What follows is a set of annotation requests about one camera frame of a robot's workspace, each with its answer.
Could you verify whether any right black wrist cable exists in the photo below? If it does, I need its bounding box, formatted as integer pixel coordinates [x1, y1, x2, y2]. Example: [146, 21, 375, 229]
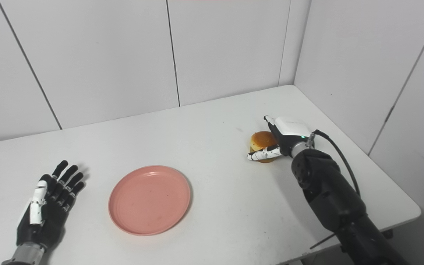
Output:
[307, 129, 361, 199]

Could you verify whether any pink plastic plate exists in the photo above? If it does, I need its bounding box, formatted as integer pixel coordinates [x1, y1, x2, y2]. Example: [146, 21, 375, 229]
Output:
[108, 165, 192, 236]

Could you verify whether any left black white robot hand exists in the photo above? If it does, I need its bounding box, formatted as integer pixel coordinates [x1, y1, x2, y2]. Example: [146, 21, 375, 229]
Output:
[16, 160, 86, 252]

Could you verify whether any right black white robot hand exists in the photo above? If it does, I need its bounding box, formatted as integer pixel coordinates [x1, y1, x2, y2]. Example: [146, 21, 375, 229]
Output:
[247, 115, 311, 162]

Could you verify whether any toy hamburger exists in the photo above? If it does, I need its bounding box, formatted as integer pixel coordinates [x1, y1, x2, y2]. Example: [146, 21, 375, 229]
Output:
[250, 131, 279, 163]

